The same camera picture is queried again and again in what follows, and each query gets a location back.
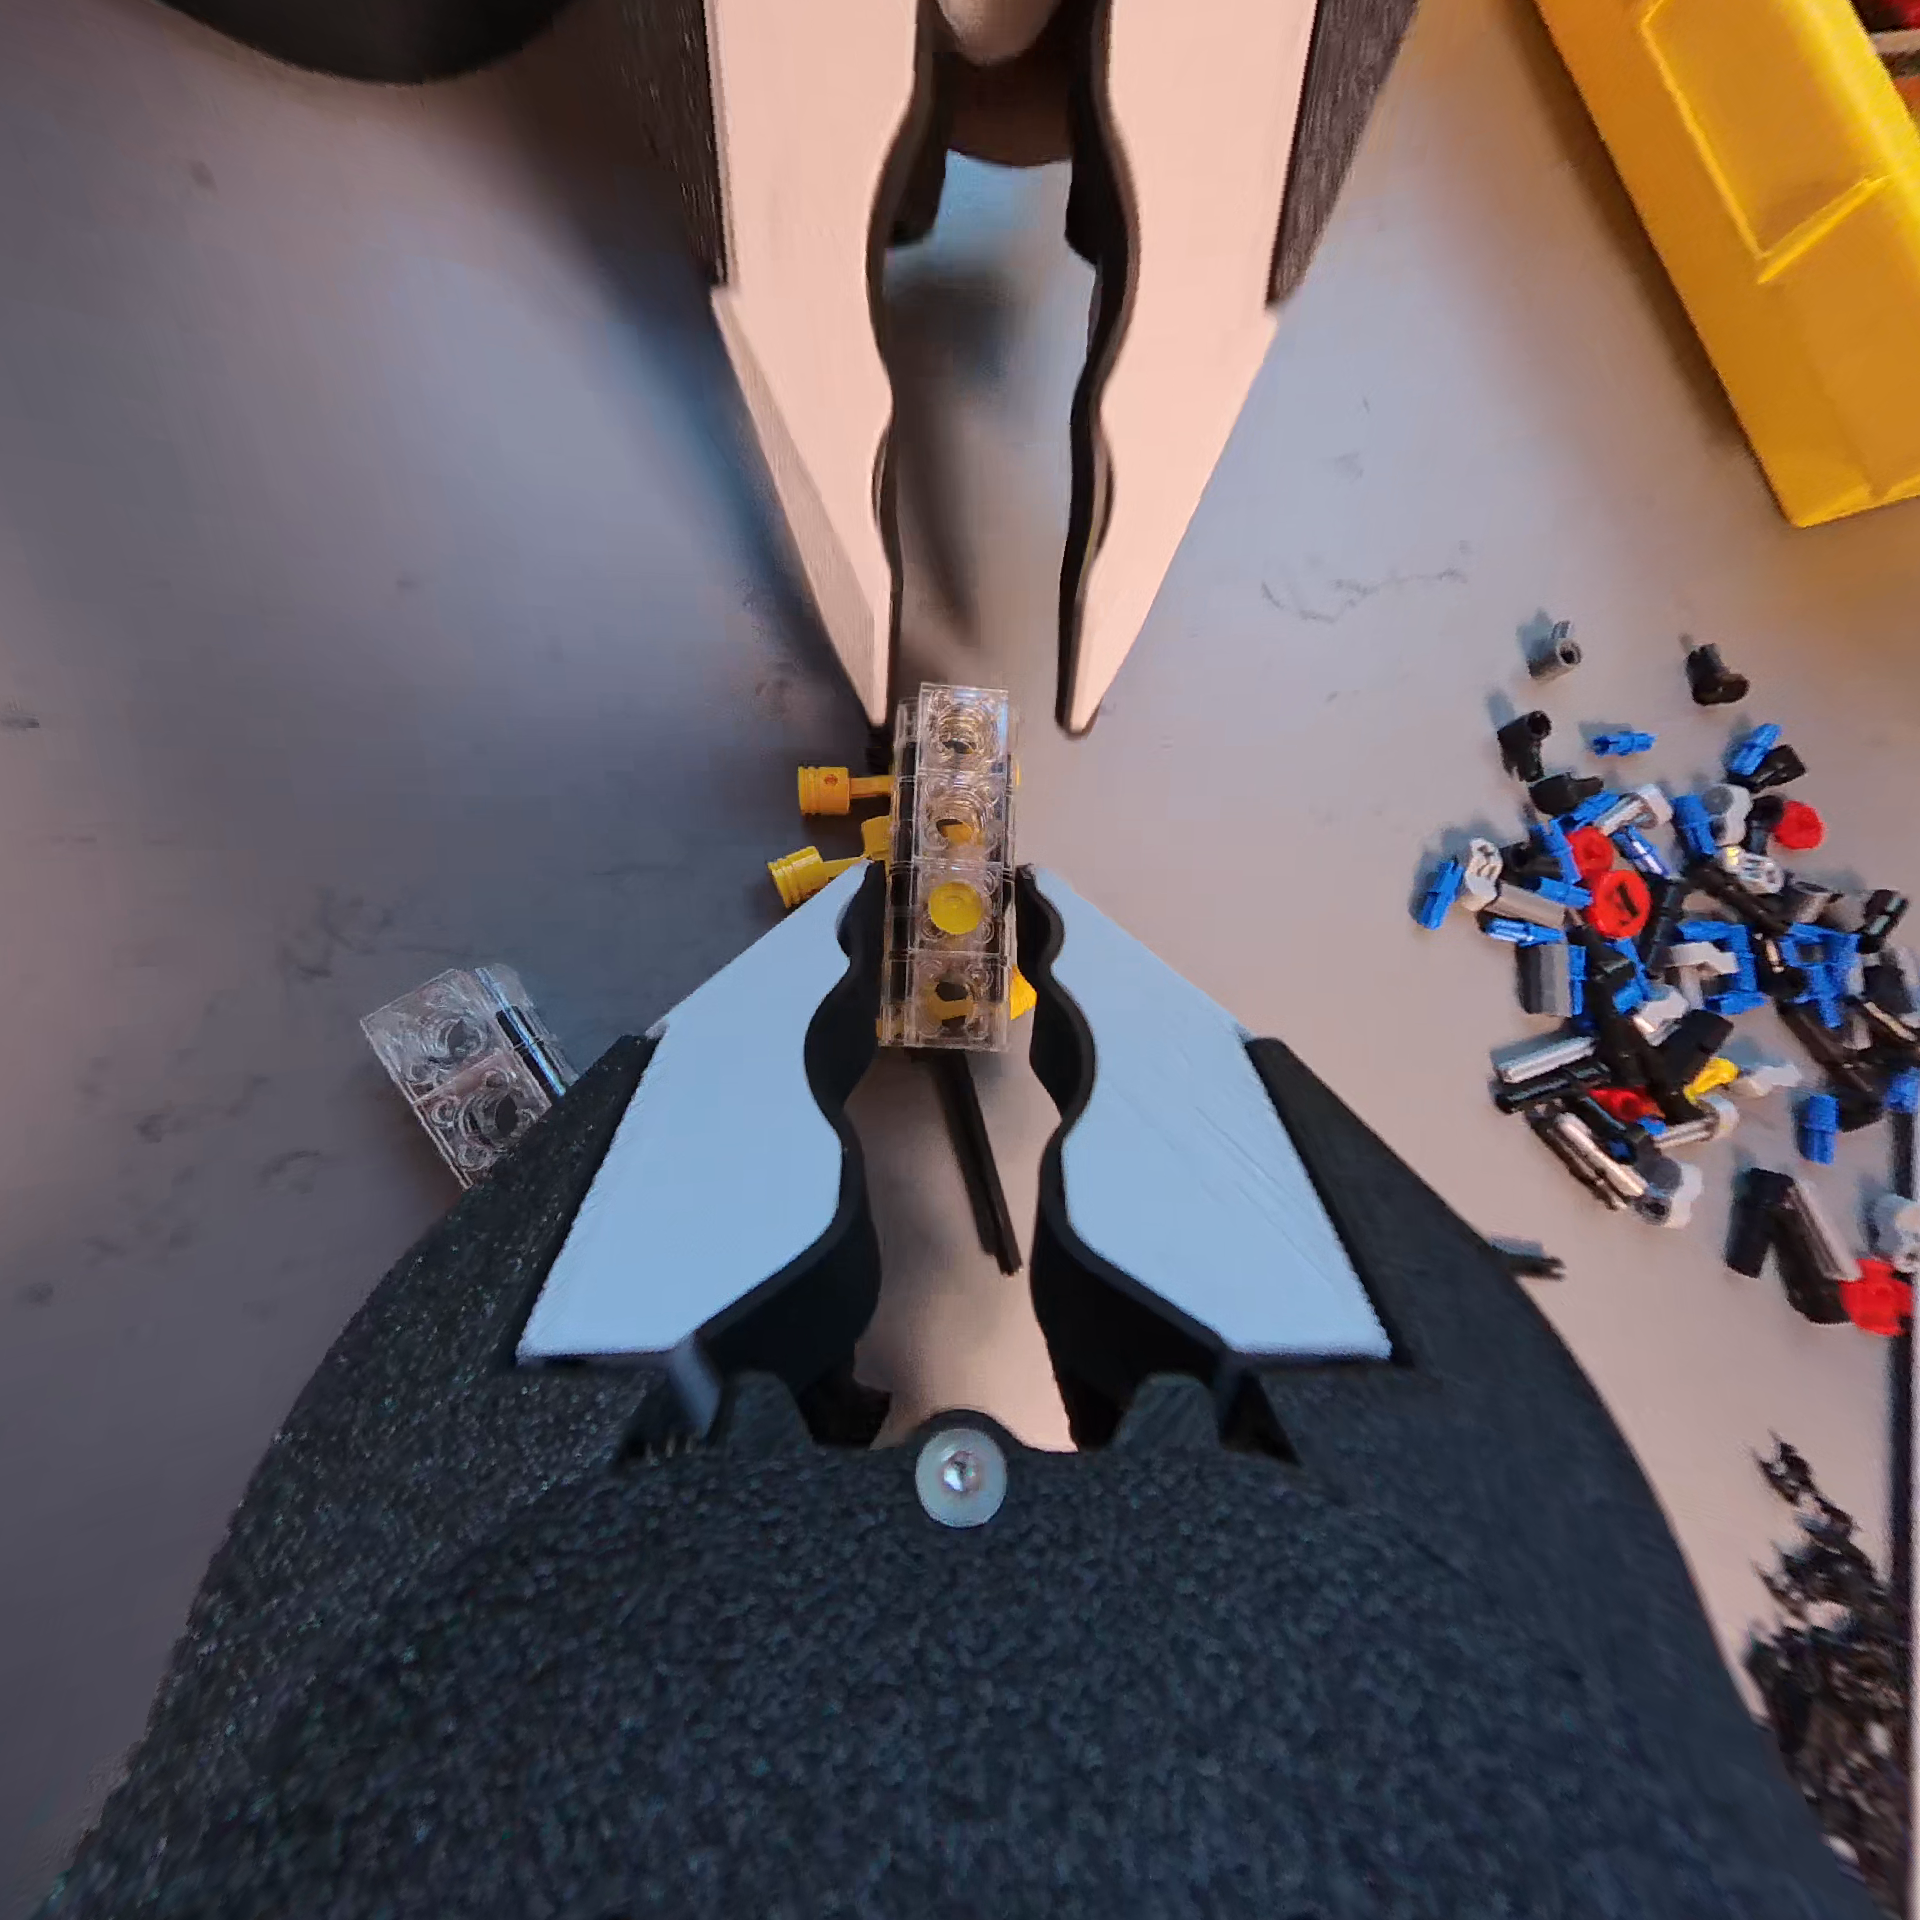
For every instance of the pile of small toy parts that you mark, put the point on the pile of small toy parts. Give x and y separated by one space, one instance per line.
1651 961

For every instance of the yellow piston crankshaft assembly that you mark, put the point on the yellow piston crankshaft assembly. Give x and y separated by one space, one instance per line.
820 788

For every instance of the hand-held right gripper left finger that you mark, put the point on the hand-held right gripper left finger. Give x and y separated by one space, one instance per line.
690 1186

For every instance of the clear toy cylinder block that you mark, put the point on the clear toy cylinder block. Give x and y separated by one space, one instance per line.
915 961
464 1074

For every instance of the yellow plastic bin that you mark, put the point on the yellow plastic bin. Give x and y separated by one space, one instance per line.
1770 226

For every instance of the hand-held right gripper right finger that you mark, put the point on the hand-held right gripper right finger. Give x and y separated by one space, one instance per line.
1215 1202

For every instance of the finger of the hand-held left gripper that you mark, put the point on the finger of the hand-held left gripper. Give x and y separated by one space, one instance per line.
1200 226
795 226

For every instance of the pile of black toy pins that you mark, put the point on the pile of black toy pins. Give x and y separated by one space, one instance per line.
1830 1652

